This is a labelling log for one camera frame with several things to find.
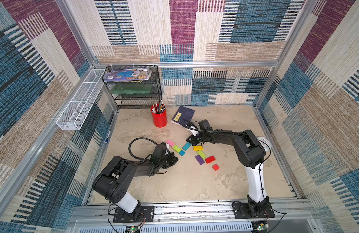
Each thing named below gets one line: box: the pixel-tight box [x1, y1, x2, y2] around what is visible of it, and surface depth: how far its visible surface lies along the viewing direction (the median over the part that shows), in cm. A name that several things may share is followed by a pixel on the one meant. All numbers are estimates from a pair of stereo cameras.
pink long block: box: [165, 139, 176, 148], surface depth 101 cm
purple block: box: [195, 154, 205, 166], surface depth 94 cm
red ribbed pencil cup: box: [150, 104, 168, 128], surface depth 108 cm
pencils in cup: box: [151, 99, 166, 114], surface depth 104 cm
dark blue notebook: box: [171, 105, 196, 125], surface depth 117 cm
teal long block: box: [181, 141, 192, 151], surface depth 99 cm
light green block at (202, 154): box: [196, 149, 207, 160], surface depth 96 cm
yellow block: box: [193, 145, 203, 151], surface depth 98 cm
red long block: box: [204, 155, 216, 165], surface depth 94 cm
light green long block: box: [172, 144, 182, 153], surface depth 98 cm
